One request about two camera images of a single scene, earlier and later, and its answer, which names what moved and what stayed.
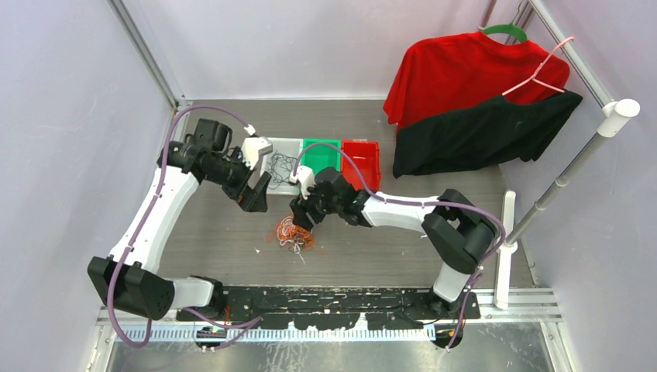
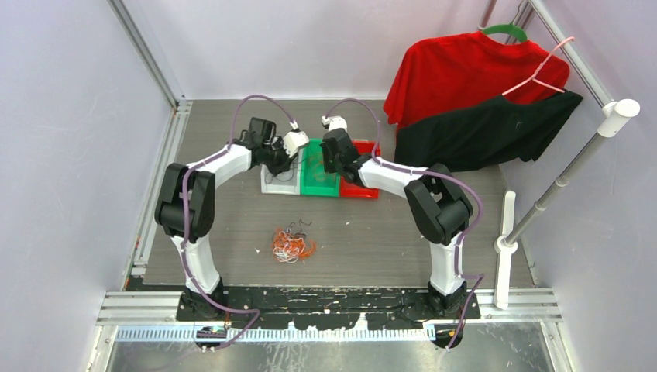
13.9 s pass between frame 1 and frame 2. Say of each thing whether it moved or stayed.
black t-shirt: stayed
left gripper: moved
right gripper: moved
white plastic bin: stayed
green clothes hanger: stayed
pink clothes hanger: stayed
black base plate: stayed
